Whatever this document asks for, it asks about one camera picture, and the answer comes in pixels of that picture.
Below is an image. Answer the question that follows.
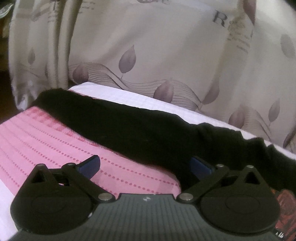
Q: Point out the beige leaf-print curtain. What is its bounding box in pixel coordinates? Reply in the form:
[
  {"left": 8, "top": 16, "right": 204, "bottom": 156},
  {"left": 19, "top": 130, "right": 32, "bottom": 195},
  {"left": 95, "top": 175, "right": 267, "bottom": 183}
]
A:
[{"left": 9, "top": 1, "right": 295, "bottom": 152}]

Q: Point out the red dark patterned cloth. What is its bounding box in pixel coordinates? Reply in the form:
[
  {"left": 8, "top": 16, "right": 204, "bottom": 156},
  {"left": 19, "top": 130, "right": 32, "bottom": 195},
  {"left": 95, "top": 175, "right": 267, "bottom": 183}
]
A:
[{"left": 272, "top": 189, "right": 296, "bottom": 241}]

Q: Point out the black small garment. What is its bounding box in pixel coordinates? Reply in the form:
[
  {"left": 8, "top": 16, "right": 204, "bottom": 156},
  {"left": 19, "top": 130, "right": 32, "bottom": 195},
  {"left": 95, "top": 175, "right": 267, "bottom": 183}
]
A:
[{"left": 33, "top": 89, "right": 295, "bottom": 191}]

